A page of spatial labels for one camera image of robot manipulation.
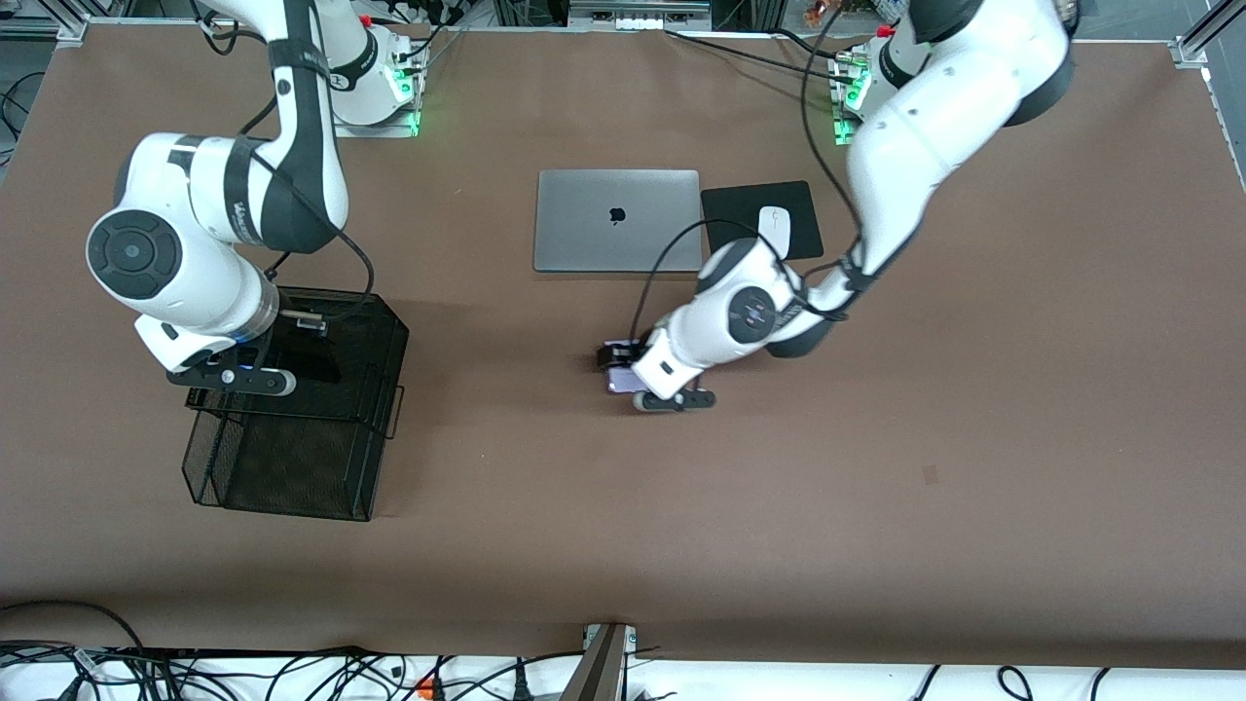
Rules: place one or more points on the aluminium frame corner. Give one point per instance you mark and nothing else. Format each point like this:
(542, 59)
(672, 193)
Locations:
(1192, 44)

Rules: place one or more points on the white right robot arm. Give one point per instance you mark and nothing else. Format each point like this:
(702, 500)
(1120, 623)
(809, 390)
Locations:
(131, 253)

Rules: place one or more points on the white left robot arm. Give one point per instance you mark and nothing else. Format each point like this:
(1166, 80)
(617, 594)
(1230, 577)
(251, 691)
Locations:
(925, 127)

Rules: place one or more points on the black mouse pad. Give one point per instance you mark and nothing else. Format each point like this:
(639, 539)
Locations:
(740, 204)

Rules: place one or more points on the grey equipment box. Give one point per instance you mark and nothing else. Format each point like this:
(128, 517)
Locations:
(638, 12)

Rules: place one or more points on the aluminium profile post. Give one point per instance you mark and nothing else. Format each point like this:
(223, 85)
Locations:
(599, 672)

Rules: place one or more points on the lavender flip phone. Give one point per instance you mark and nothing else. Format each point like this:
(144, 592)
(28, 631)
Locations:
(621, 382)

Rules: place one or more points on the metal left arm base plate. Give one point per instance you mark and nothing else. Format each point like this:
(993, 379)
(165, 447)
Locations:
(845, 131)

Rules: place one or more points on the silver laptop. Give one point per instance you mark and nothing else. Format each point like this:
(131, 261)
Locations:
(584, 224)

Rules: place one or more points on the white computer mouse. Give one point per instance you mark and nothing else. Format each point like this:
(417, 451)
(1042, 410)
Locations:
(774, 222)

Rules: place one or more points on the black mesh desk organizer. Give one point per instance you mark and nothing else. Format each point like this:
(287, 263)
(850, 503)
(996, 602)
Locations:
(311, 458)

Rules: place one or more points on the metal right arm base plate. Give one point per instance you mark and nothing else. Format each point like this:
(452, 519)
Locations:
(389, 129)

